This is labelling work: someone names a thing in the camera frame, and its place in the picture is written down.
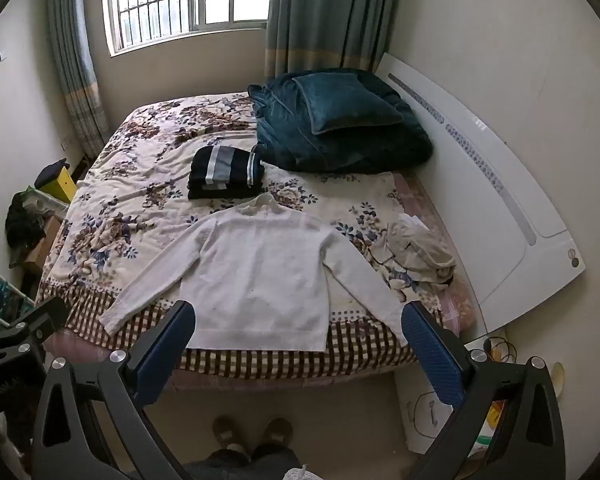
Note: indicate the crumpled cream clothes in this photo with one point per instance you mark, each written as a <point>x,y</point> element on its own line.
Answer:
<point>415,250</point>

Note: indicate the white bed headboard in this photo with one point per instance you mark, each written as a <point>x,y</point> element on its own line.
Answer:
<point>480,185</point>

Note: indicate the teal pillow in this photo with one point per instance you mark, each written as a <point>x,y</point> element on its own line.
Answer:
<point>350,100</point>

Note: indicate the brown cardboard box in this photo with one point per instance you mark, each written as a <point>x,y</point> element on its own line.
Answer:
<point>40,250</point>

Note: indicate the brown slipper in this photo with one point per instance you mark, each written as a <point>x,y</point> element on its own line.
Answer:
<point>230,432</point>
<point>277,432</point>

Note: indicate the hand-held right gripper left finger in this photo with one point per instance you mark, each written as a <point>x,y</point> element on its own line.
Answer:
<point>165,345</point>

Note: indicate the floral fleece blanket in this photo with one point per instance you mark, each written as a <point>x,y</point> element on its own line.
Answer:
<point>145,180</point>

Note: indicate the yellow box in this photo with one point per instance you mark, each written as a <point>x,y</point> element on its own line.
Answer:
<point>60,187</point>

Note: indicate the grey-green curtain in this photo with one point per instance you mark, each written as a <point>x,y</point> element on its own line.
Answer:
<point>75,60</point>
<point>325,10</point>

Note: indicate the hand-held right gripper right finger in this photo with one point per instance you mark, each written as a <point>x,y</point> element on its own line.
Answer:
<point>430,355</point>

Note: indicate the dark cloth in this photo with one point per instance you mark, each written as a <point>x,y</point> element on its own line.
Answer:
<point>50,170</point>

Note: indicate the black bag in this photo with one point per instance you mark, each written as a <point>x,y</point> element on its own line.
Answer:
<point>22,225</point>

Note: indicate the white knit sweater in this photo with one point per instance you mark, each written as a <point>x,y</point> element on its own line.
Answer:
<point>260,270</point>

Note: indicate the dark teal garment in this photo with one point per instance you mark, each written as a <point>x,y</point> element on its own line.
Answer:
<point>370,150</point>

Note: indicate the folded dark striped sweater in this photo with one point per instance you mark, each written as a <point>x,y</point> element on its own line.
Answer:
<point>225,165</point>

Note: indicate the person's dark pants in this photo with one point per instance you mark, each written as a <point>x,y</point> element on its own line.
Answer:
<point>240,465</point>

